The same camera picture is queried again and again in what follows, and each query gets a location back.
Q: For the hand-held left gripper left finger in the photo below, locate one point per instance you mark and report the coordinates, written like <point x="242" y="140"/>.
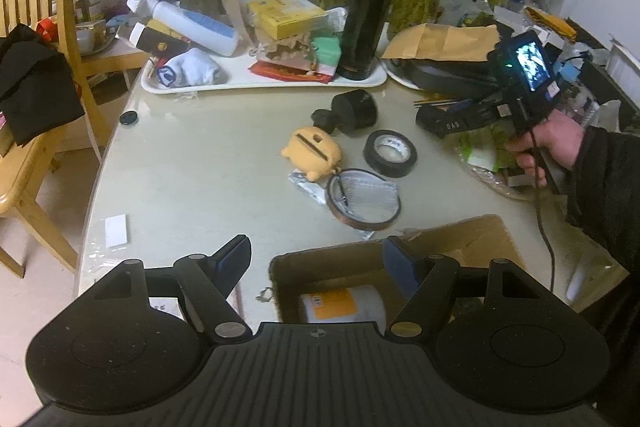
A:
<point x="235" y="259"/>

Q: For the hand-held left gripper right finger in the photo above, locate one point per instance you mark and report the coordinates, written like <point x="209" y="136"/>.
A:
<point x="397" y="264"/>

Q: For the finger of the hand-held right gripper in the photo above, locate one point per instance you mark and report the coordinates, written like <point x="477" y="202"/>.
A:
<point x="445" y="123"/>
<point x="472" y="106"/>

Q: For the silver foil bag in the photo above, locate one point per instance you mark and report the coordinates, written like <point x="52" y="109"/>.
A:
<point x="372" y="199"/>

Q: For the cardboard box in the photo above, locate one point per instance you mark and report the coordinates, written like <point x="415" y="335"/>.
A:
<point x="465" y="242"/>

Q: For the black tape roll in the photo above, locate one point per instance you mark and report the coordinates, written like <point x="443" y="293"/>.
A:
<point x="375" y="157"/>

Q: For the thin brown tape roll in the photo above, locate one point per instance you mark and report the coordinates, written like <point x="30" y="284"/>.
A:
<point x="332" y="209"/>

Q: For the yellow pig-shaped case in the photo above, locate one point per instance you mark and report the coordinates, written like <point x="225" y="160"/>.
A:
<point x="312" y="152"/>

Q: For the person's right forearm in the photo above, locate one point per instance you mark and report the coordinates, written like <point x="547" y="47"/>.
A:
<point x="610" y="207"/>

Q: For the person's right hand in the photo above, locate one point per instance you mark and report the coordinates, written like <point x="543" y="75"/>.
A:
<point x="560" y="139"/>

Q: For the black zip case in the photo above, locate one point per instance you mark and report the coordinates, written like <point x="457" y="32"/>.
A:
<point x="450" y="74"/>

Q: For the yellow plastic bag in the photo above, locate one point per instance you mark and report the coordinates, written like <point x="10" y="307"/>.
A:
<point x="550" y="22"/>

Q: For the white roll with yellow label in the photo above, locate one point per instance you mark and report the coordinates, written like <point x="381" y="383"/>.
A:
<point x="350" y="304"/>

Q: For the brown envelope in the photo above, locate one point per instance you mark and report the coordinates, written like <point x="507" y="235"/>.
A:
<point x="440" y="41"/>

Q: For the white card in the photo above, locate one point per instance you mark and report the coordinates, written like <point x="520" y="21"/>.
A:
<point x="117" y="231"/>

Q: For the black thermos bottle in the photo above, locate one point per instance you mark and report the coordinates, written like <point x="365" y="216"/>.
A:
<point x="367" y="17"/>

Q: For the green white box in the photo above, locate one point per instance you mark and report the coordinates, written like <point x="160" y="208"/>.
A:
<point x="327" y="49"/>

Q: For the red packet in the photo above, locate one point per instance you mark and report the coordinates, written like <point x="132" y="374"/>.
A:
<point x="285" y="72"/>

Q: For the crumpled brown paper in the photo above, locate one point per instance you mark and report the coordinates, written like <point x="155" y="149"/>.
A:
<point x="287" y="49"/>

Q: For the small black round lid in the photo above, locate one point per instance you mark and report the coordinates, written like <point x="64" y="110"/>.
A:
<point x="129" y="118"/>

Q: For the white rectangular tray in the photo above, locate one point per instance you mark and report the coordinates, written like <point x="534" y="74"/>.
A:
<point x="235" y="79"/>

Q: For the yellow box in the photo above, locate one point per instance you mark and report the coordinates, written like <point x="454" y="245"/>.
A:
<point x="287" y="14"/>

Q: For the white sock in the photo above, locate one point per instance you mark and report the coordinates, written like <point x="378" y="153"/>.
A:
<point x="192" y="67"/>

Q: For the black box with gold emblem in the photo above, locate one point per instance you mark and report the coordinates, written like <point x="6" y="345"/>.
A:
<point x="162" y="41"/>

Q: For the white blue lotion bottle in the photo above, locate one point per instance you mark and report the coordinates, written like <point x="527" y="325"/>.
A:
<point x="200" y="24"/>

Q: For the brown paper bag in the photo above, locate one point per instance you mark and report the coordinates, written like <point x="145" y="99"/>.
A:
<point x="232" y="7"/>

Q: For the metal bowl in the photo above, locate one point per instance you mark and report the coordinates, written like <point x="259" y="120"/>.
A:
<point x="95" y="38"/>

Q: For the black cloth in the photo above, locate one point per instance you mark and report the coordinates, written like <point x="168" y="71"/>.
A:
<point x="35" y="82"/>

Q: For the black cylindrical camera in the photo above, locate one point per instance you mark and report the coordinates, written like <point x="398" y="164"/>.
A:
<point x="356" y="109"/>

